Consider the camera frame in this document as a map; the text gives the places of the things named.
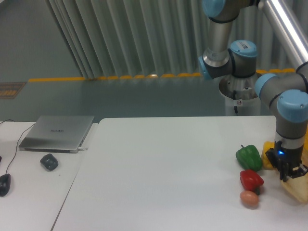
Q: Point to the triangular toasted bread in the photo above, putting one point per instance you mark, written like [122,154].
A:
[297,187]

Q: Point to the red bell pepper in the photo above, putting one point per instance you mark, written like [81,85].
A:
[251,181]

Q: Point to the black computer mouse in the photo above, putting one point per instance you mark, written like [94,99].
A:
[5,182]

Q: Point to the silver laptop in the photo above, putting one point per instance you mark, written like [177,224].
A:
[57,134]

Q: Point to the small black folded object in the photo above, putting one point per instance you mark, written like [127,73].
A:
[49,162]

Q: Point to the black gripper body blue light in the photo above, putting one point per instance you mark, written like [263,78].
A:
[280,153]

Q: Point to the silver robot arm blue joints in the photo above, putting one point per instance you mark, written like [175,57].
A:
[286,97]

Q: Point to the green bell pepper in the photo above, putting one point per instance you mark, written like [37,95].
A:
[249,158]

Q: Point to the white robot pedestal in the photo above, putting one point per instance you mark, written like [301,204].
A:
[239,95]

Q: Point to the yellow plastic basket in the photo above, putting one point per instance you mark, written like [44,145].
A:
[304,157]

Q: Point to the brown egg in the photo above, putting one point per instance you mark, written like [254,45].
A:
[249,198]

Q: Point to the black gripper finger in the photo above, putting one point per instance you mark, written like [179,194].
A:
[298,171]
[284,170]

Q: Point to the yellow bell pepper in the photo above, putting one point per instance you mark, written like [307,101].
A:
[265,161]

